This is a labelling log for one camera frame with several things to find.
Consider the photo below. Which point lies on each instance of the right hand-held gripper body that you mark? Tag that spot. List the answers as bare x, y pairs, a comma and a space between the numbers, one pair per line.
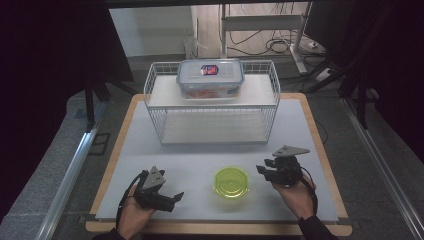
288, 171

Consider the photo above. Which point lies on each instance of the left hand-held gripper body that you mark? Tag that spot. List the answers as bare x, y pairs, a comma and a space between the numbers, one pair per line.
150, 198

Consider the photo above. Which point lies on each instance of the green plastic bowl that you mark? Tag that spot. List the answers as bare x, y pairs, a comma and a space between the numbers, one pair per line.
231, 182

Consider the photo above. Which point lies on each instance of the clear lidded food container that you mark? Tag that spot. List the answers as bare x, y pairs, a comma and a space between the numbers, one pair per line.
210, 80

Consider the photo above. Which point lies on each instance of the person's left hand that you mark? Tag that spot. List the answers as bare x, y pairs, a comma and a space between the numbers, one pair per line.
135, 216

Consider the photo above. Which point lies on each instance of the person's right hand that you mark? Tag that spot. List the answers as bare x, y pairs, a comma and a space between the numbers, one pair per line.
300, 198

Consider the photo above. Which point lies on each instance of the grey table mat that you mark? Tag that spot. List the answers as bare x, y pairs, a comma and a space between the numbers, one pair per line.
200, 156

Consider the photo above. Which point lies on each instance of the wooden table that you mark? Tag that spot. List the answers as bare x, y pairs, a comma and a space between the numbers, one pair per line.
213, 229

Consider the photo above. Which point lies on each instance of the white power strip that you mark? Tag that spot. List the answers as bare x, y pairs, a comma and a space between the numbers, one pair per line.
322, 75

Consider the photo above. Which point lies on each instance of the black metal stand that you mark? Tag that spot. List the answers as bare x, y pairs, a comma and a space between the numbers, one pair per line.
361, 96
95, 95

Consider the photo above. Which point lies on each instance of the aluminium rail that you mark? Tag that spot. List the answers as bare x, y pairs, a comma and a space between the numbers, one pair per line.
380, 156
71, 173

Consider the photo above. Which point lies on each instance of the white metal desk frame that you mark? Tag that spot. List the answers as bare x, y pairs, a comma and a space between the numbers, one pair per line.
263, 22

